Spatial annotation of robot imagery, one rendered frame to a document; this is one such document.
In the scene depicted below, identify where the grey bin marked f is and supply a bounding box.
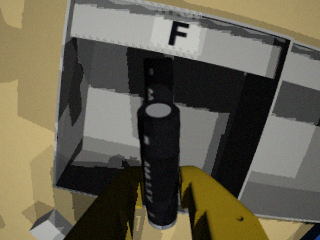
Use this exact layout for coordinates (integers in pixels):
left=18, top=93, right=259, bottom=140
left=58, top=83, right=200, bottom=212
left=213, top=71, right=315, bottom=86
left=53, top=0, right=320, bottom=223

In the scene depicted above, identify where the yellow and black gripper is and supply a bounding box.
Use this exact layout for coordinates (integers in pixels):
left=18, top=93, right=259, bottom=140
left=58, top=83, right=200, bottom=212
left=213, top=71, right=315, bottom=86
left=63, top=166, right=269, bottom=240

